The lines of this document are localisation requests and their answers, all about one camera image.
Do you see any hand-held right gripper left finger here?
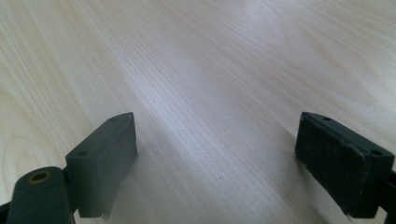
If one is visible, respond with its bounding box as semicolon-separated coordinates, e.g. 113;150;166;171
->
64;111;139;220

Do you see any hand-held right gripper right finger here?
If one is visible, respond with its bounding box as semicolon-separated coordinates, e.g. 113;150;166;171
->
293;111;396;219

